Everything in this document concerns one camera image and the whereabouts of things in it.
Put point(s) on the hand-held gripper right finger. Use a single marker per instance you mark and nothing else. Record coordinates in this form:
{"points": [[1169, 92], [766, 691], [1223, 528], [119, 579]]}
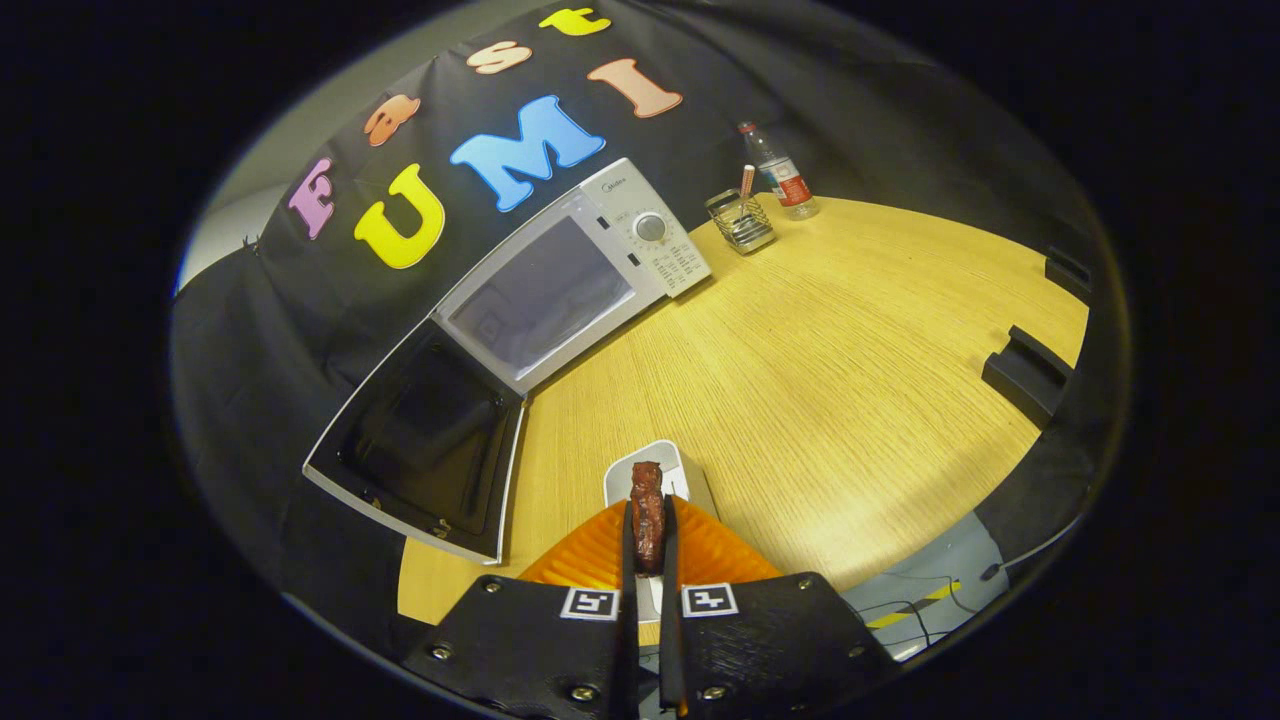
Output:
{"points": [[668, 650]]}

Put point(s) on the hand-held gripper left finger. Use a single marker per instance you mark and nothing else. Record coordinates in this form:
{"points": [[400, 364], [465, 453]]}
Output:
{"points": [[630, 655]]}

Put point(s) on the brown meat piece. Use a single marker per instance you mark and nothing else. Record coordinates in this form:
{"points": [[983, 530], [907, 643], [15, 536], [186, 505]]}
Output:
{"points": [[648, 520]]}

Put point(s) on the white toaster oven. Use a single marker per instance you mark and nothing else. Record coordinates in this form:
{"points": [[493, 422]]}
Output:
{"points": [[540, 300]]}

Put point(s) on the white food tray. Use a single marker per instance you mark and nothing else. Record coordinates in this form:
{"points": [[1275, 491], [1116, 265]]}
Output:
{"points": [[674, 465]]}

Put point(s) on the yellow black floor tape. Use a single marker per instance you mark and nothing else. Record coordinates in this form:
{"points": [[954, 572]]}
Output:
{"points": [[915, 603]]}

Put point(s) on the black table clamp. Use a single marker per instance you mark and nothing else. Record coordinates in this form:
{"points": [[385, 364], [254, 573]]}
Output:
{"points": [[1030, 370]]}

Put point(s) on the red striped straw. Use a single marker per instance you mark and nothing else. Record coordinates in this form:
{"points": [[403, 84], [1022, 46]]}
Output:
{"points": [[747, 180]]}

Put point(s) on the clear plastic water bottle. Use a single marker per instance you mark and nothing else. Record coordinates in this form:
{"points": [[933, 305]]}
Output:
{"points": [[790, 185]]}

